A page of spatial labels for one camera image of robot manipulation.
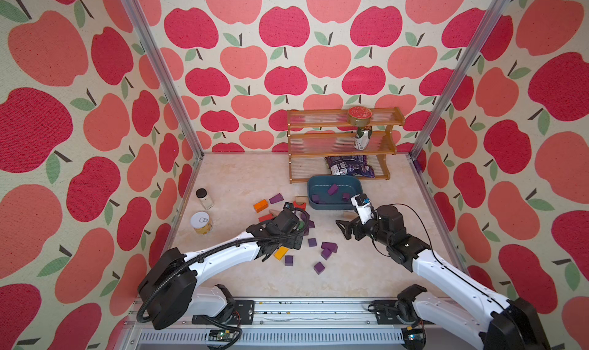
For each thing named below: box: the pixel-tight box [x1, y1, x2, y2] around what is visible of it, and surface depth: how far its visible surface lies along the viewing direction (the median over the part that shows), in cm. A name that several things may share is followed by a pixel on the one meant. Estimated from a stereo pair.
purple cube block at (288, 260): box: [284, 254, 294, 267], surface depth 86 cm
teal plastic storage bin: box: [307, 175, 364, 211], surface depth 107 cm
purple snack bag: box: [325, 155, 376, 179], surface depth 109 cm
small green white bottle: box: [353, 127, 373, 151], surface depth 98 cm
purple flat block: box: [320, 241, 339, 254], surface depth 90 cm
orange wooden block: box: [253, 199, 270, 214], surface depth 102 cm
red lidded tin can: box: [347, 105, 373, 127], surface depth 93 cm
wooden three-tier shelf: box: [286, 105, 405, 185], surface depth 114 cm
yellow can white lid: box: [190, 211, 213, 235], surface depth 92 cm
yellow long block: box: [274, 246, 290, 261], surface depth 88 cm
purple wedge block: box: [269, 192, 285, 205], surface depth 106 cm
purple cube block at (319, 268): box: [313, 260, 326, 275], surface depth 84 cm
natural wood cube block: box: [295, 196, 309, 205], surface depth 103 cm
